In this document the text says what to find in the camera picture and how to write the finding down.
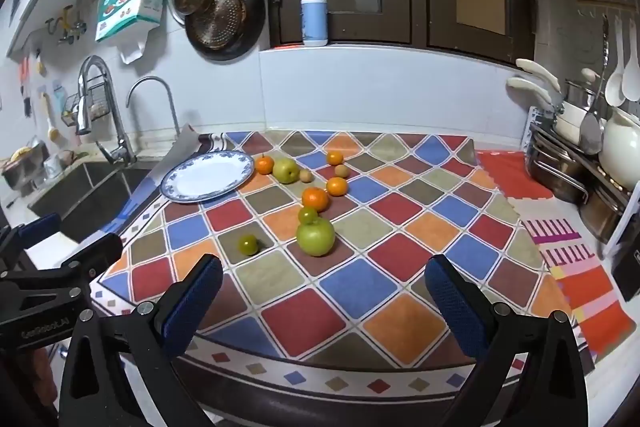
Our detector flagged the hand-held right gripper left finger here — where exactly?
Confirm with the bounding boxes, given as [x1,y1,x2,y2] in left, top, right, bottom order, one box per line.
[59,253,224,427]

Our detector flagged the steel pot cream handle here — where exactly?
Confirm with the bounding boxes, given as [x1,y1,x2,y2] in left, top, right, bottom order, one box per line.
[565,68,599,108]

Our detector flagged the steel spatula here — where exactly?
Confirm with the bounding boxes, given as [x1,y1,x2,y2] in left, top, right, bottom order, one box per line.
[580,14,611,156]

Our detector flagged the white saucepan cream handle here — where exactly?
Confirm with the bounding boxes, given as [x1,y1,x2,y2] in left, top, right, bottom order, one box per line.
[506,77,583,142]

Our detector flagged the white blue pump bottle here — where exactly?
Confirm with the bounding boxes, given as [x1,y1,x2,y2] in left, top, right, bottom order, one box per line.
[300,0,329,48]

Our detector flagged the green apple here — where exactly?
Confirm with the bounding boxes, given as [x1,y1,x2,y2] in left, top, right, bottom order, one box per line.
[296,216,336,257]

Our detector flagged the steel kitchen sink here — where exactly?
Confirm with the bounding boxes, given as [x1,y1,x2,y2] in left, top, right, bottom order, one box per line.
[27,159,161,244]

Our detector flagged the bronze mesh strainer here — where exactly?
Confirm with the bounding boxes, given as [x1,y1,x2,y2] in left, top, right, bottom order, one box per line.
[192,0,248,50]

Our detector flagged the chrome pull-down faucet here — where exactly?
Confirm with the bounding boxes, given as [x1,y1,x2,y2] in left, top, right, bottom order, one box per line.
[75,55,137,166]

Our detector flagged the steel rectangular tray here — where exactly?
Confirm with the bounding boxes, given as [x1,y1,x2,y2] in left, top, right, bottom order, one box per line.
[580,187,633,244]
[524,142,591,204]

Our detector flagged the red patterned cloth mat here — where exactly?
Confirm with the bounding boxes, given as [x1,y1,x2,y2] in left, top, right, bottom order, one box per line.
[475,150,637,360]

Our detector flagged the knife block white handles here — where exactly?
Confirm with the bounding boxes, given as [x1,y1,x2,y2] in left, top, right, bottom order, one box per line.
[522,107,640,258]

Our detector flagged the black box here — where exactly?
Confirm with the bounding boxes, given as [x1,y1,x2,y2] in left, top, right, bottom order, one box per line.
[610,237,640,303]

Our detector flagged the yellow-green apple plate edge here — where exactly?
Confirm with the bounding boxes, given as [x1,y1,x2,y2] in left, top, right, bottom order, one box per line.
[272,158,300,184]

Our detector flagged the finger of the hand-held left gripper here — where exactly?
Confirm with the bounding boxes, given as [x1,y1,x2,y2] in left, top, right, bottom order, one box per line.
[0,213,62,276]
[0,235,124,314]

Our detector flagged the white kettle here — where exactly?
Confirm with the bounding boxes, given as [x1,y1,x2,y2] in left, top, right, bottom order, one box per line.
[599,107,640,190]

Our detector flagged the white plastic bag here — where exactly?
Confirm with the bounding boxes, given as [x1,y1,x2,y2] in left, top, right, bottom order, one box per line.
[119,27,151,66]

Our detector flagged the thin chrome gooseneck faucet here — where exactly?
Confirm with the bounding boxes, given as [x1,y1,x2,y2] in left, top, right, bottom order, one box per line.
[126,76,181,138]

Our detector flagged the colourful checkered tablecloth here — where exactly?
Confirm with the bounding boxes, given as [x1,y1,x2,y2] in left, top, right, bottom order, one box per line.
[92,130,598,400]

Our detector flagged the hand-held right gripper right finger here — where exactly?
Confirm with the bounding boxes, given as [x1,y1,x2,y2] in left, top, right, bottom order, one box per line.
[424,254,591,427]

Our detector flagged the yellow dish brush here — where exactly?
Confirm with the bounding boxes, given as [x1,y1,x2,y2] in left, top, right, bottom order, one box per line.
[41,92,62,142]

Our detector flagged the blue rimmed white plate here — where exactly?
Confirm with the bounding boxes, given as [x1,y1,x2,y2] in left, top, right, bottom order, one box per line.
[160,150,255,204]

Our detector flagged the white ladle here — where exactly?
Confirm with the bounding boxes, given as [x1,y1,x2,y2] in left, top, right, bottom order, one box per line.
[621,19,640,102]
[605,19,627,108]

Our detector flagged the wire sponge basket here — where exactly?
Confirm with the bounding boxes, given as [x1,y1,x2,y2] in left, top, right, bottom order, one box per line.
[61,91,112,128]

